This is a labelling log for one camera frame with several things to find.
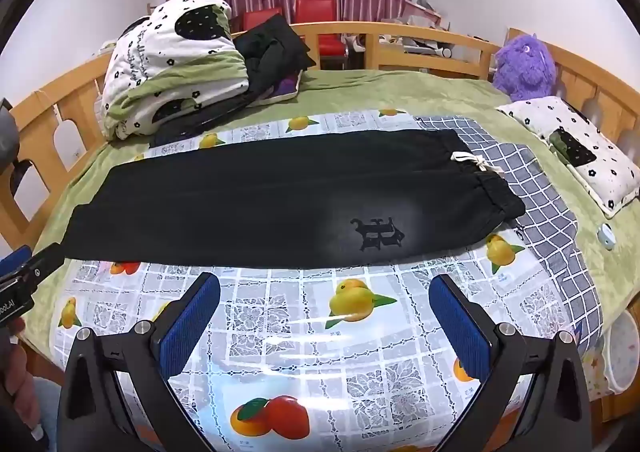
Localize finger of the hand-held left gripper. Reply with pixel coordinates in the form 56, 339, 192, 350
26, 242, 67, 284
0, 245, 33, 279

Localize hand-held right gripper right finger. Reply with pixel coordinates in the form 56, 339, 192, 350
428, 273, 593, 452

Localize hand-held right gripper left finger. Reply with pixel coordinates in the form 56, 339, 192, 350
56, 272, 223, 452

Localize black pants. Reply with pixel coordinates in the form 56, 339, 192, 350
60, 129, 527, 269

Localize person's left hand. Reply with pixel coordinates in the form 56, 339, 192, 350
0, 322, 32, 438

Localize fruit print plastic tablecloth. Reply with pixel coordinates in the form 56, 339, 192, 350
50, 108, 588, 452

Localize grey checked sheet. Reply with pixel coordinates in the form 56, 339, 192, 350
415, 115, 603, 358

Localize white round basin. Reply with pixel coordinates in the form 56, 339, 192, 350
602, 309, 640, 395

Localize floral pillow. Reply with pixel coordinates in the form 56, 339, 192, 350
495, 95, 640, 219

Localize folded floral quilt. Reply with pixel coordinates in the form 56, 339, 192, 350
101, 0, 251, 140

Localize green bed sheet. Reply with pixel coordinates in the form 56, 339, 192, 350
22, 67, 640, 348

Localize purple cloth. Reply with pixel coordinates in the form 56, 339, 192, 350
269, 74, 302, 102

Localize purple plush toy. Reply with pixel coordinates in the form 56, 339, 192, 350
492, 32, 557, 102

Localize black jacket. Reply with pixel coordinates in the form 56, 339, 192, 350
150, 15, 317, 148

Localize cardboard box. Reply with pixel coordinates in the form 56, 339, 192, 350
401, 0, 453, 30

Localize red chair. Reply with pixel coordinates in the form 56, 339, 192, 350
294, 0, 349, 70
243, 7, 284, 33

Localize wooden bed frame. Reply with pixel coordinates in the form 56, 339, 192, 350
0, 20, 640, 428

